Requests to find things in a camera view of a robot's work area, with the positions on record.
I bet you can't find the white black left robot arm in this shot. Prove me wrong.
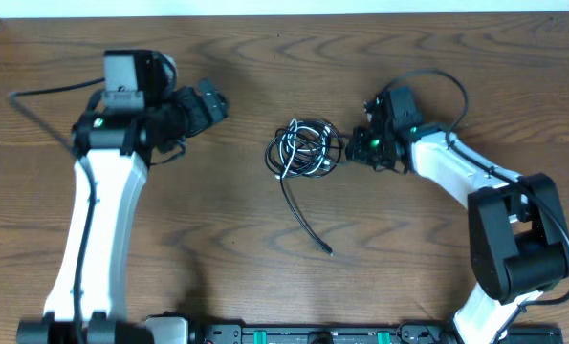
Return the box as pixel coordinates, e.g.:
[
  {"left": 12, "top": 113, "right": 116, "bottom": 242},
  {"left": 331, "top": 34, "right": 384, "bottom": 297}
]
[{"left": 16, "top": 79, "right": 229, "bottom": 343}]

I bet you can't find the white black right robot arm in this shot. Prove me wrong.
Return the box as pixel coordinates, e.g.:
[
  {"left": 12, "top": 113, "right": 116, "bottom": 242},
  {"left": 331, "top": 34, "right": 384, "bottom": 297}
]
[{"left": 345, "top": 87, "right": 569, "bottom": 343}]

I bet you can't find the long black cable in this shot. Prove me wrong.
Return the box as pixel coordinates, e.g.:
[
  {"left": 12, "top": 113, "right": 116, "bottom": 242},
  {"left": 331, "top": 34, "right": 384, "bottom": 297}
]
[{"left": 264, "top": 118, "right": 350, "bottom": 257}]

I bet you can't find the white cable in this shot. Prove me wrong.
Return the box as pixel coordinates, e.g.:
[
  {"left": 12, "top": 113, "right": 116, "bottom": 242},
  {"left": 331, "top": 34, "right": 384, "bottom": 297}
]
[{"left": 274, "top": 118, "right": 336, "bottom": 181}]

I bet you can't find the black mounting rail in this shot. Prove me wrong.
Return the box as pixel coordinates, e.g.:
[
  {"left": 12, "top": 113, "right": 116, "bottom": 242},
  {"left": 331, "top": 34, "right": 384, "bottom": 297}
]
[{"left": 144, "top": 312, "right": 565, "bottom": 344}]

